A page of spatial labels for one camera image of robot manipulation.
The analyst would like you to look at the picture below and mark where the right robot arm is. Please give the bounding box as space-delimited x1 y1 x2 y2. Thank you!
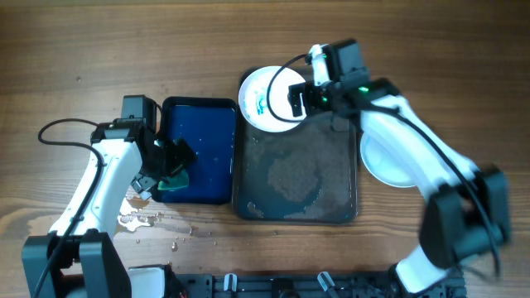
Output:
287 73 512 297

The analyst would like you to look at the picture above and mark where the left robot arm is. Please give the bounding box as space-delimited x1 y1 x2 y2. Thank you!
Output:
22 118 196 297

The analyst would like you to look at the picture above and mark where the black tub of blue water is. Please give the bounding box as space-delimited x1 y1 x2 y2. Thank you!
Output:
153 96 238 204

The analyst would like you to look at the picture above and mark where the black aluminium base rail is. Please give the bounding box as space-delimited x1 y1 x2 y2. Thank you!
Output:
123 264 469 298

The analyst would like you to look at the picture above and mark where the grey serving tray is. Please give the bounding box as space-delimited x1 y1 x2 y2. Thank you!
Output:
231 67 359 225

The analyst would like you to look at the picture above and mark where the green sponge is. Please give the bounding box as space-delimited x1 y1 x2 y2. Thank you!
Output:
157 159 189 191

